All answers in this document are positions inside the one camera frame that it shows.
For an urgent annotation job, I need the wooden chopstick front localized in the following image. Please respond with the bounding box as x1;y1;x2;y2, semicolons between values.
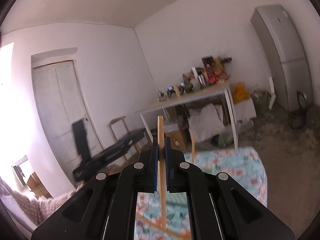
157;115;167;229

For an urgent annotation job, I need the floral blue tablecloth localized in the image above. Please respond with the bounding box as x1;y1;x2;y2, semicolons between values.
134;147;267;239

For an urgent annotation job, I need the wooden chair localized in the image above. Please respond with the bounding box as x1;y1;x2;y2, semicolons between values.
108;113;151;167

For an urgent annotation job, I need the white door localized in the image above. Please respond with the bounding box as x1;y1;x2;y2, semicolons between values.
31;61;103;186

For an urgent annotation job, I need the cardboard box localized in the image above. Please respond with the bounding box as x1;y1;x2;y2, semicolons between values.
164;129;190;151

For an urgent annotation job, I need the white plastic bag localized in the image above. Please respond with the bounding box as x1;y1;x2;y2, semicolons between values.
188;103;225;143

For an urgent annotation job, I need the white side table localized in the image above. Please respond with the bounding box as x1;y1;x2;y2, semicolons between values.
136;81;238;149

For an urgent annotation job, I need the grey refrigerator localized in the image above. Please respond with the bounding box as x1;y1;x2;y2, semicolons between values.
251;4;312;112

